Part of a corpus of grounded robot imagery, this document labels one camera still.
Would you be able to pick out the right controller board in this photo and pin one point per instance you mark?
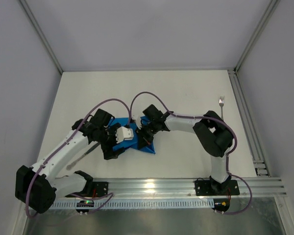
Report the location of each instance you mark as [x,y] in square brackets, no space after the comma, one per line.
[221,205]

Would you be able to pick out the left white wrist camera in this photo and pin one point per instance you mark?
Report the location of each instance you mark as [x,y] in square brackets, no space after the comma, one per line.
[124,134]

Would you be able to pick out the slotted grey cable duct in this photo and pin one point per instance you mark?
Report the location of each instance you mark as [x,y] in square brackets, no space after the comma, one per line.
[114,204]

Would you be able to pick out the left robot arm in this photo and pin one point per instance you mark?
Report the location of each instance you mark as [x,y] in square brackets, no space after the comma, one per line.
[38,186]

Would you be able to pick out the left controller board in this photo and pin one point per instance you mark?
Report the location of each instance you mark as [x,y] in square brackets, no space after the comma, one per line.
[84,206]

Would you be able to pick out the aluminium rail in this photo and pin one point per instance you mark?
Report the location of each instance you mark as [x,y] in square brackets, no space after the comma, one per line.
[257,152]
[161,188]

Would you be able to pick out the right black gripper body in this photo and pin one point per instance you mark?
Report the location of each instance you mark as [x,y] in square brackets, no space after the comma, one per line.
[145,132]

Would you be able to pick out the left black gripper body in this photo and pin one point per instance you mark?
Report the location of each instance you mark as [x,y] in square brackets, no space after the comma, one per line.
[110,142]

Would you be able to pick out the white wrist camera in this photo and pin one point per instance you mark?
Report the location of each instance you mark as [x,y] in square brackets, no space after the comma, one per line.
[124,134]
[137,120]

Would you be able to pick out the left aluminium frame post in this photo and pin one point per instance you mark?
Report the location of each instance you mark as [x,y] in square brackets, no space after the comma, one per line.
[38,30]

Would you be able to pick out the blue cloth napkin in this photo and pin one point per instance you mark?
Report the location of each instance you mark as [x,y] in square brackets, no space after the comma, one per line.
[126,144]

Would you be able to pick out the aluminium front rail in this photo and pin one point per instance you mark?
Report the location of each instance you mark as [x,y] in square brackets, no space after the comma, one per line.
[161,188]

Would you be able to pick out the aluminium frame post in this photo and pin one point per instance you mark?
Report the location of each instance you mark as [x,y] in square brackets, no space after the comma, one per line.
[261,25]
[38,30]

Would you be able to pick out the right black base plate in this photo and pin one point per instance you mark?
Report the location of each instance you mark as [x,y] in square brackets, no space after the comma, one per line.
[210,187]

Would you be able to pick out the silver fork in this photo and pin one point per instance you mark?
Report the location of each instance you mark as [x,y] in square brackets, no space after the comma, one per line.
[221,104]

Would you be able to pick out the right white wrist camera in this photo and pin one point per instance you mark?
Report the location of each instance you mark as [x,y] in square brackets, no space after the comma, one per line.
[137,120]

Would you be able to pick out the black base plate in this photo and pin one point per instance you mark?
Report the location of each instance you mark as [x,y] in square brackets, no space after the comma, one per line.
[210,187]
[98,189]

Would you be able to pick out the controller board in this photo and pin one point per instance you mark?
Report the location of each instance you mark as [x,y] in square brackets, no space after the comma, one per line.
[221,205]
[84,206]

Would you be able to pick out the right side aluminium rail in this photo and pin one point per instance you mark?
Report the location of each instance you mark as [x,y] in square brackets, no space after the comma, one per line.
[257,152]

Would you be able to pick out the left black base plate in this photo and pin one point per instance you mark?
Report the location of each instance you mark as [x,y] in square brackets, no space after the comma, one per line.
[98,189]

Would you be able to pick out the right aluminium frame post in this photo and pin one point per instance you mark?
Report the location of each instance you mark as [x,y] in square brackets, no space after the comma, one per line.
[261,25]

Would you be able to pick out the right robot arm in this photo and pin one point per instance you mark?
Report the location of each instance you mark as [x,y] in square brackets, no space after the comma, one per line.
[213,134]

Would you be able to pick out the silver table knife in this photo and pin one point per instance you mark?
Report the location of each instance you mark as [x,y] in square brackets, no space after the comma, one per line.
[72,164]

